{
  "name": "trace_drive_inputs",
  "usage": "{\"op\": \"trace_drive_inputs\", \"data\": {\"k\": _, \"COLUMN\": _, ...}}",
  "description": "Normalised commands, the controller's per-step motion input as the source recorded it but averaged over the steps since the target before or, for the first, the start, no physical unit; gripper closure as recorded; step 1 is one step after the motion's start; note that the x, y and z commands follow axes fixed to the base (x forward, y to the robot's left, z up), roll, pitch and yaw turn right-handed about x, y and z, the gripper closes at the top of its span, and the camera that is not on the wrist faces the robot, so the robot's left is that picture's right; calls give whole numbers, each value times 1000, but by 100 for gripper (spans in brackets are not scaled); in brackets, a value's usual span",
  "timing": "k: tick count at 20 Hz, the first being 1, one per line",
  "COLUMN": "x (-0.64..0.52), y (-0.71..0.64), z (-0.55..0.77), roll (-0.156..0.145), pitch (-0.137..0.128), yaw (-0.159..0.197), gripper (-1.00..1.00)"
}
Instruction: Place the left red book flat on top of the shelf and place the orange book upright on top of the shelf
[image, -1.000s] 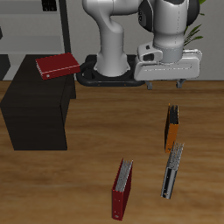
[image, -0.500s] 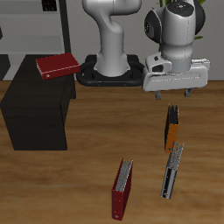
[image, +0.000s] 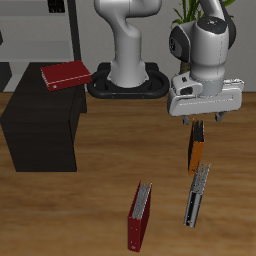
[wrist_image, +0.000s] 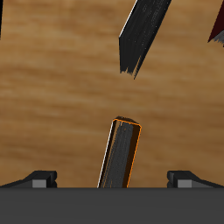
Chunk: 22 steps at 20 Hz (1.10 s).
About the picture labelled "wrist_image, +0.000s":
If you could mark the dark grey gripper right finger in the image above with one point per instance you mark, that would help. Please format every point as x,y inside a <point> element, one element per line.
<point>182,178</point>

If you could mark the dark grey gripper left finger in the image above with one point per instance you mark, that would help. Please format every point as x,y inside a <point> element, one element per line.
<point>40,178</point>

